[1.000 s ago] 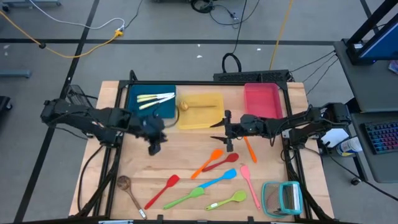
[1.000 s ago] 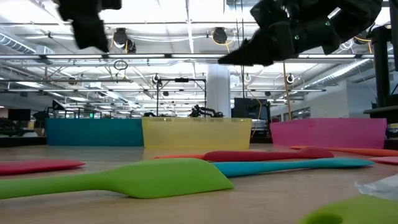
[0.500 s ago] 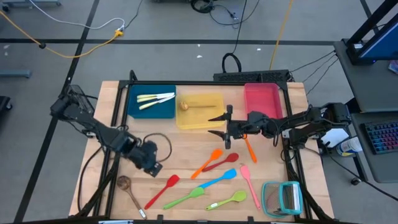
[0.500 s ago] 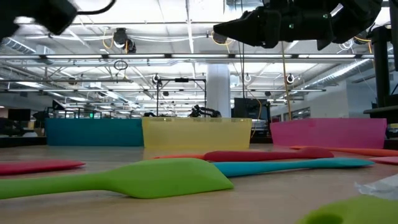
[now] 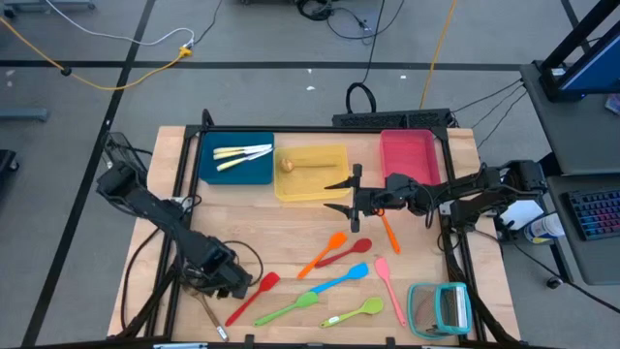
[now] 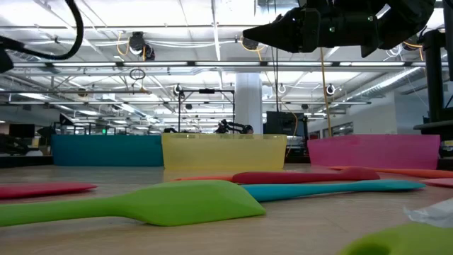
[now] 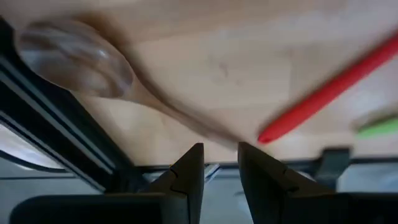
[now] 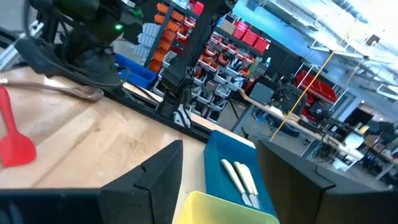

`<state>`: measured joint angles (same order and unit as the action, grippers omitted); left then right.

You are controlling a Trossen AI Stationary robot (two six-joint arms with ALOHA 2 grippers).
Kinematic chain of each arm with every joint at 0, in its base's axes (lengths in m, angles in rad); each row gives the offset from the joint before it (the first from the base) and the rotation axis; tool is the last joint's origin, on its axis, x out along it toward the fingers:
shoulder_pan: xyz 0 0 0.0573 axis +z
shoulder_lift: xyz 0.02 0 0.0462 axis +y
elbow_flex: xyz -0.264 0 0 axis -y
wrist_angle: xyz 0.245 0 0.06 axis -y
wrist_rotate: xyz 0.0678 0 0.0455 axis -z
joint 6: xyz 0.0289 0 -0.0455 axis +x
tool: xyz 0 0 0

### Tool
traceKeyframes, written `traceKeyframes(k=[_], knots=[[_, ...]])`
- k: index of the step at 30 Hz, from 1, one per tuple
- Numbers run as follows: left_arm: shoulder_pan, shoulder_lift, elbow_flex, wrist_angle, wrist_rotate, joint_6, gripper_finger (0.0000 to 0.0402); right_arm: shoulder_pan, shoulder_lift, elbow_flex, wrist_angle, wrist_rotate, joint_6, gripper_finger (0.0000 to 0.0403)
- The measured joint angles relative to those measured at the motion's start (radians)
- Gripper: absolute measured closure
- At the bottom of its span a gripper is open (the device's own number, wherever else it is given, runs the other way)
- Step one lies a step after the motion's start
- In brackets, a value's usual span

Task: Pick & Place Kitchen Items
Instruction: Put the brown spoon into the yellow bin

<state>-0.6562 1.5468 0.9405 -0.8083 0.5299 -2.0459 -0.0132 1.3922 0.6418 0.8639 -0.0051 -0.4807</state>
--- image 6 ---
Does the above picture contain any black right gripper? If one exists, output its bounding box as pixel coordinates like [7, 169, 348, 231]
[242, 0, 436, 58]

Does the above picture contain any yellow translucent plastic bin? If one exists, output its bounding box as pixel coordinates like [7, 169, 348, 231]
[161, 133, 288, 171]

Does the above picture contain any dark red silicone spoon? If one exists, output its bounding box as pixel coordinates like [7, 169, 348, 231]
[230, 167, 381, 185]

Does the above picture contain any pink plastic bin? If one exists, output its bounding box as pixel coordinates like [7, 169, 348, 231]
[306, 134, 441, 170]

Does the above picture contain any blue silicone spatula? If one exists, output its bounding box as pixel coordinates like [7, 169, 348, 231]
[243, 179, 425, 203]

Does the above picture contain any orange silicone spoon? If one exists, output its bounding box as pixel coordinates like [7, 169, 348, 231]
[173, 174, 234, 182]

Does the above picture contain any orange silicone spatula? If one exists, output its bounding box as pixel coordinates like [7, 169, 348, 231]
[331, 165, 453, 179]

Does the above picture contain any green silicone spatula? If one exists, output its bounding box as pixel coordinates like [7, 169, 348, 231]
[0, 179, 266, 227]

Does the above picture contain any pink silicone spatula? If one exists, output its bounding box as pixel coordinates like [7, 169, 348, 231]
[420, 178, 453, 188]

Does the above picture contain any blue plastic bin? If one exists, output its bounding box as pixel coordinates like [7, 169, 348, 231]
[50, 134, 164, 167]

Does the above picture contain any green silicone spoon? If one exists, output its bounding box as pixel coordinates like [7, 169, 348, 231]
[338, 198, 453, 255]

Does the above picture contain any red silicone spatula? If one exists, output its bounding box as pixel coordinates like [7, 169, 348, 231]
[0, 182, 98, 200]

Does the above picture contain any white structural column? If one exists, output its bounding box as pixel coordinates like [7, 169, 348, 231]
[235, 72, 263, 135]

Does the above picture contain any black background monitor box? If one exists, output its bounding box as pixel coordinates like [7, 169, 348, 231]
[263, 111, 309, 135]

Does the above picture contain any black monitor stand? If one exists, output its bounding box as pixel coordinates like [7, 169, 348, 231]
[423, 0, 453, 123]

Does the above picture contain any grey desk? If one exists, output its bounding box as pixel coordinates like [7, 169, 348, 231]
[413, 119, 453, 142]

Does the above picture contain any dark background monitor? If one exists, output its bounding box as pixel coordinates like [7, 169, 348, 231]
[8, 123, 36, 139]

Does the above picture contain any black background equipment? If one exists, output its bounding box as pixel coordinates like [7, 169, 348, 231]
[0, 134, 52, 157]

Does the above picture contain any black hanging cable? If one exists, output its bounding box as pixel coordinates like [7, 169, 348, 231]
[270, 47, 280, 113]

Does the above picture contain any yellow hanging cable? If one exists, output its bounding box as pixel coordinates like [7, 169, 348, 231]
[319, 47, 333, 137]

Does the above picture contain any black coiled cable loop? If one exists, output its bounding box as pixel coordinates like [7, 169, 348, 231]
[129, 68, 147, 81]

